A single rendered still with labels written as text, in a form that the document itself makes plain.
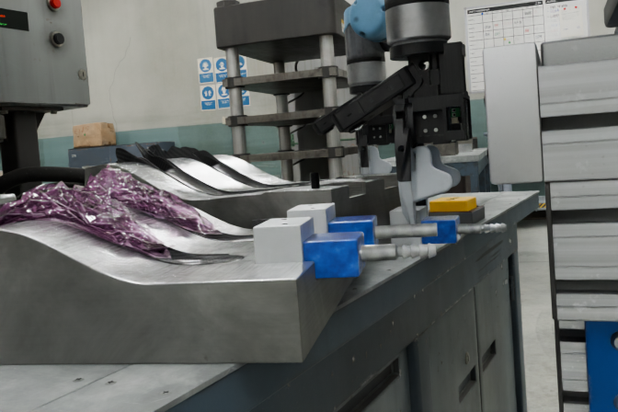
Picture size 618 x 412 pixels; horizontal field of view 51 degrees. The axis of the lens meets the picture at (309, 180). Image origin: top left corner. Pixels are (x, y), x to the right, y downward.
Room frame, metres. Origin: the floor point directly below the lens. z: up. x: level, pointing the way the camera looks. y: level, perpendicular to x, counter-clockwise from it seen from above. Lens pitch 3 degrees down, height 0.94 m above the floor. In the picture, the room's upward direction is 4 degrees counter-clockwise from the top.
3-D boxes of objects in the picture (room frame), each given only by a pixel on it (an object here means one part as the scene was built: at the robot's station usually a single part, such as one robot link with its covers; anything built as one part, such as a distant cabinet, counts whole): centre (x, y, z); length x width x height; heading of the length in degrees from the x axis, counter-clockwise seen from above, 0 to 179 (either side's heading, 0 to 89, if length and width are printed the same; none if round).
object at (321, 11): (5.49, -0.05, 1.03); 1.54 x 0.94 x 2.06; 162
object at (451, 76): (0.77, -0.15, 0.99); 0.09 x 0.08 x 0.12; 70
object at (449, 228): (0.77, -0.16, 0.83); 0.13 x 0.05 x 0.05; 70
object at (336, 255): (0.49, -0.03, 0.86); 0.13 x 0.05 x 0.05; 78
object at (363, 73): (1.28, -0.13, 1.07); 0.08 x 0.08 x 0.05
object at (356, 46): (1.28, -0.13, 1.14); 0.09 x 0.08 x 0.11; 57
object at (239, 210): (0.94, 0.13, 0.87); 0.50 x 0.26 x 0.14; 61
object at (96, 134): (7.91, 2.55, 1.26); 0.42 x 0.33 x 0.29; 72
